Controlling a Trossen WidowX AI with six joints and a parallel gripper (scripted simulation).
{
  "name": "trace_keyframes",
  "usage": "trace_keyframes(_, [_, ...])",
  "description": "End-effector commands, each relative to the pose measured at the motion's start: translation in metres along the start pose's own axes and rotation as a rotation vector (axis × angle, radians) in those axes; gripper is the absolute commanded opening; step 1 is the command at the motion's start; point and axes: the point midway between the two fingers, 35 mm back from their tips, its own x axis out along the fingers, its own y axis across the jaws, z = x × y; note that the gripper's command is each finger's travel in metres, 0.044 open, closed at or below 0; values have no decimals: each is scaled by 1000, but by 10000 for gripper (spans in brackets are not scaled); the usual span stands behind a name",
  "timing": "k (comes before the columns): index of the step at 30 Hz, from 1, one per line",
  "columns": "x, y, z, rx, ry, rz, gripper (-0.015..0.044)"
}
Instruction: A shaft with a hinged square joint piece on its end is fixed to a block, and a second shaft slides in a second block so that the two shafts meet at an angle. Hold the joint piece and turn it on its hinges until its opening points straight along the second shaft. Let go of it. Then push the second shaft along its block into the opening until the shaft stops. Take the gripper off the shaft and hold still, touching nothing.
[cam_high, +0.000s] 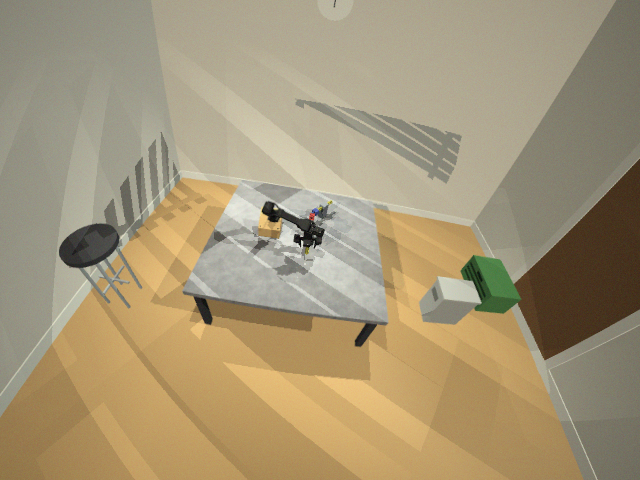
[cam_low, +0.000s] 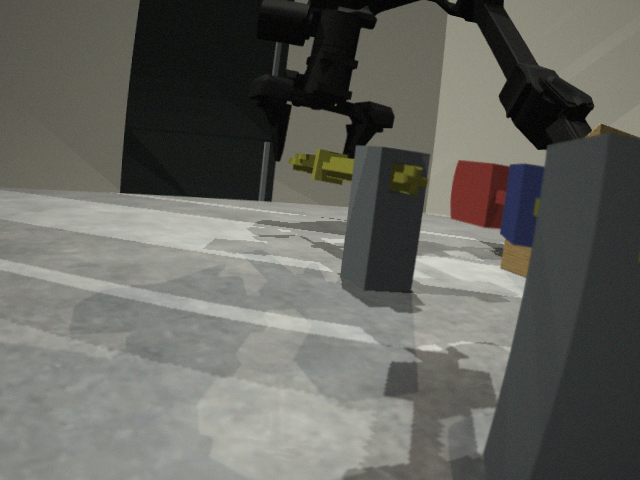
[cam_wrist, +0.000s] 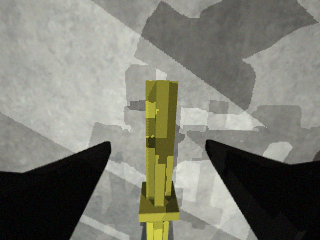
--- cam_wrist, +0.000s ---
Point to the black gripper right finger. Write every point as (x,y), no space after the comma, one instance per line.
(278,200)

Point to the dark grey block with yellow shaft through it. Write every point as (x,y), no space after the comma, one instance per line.
(158,203)

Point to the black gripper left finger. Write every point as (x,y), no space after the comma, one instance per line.
(47,202)

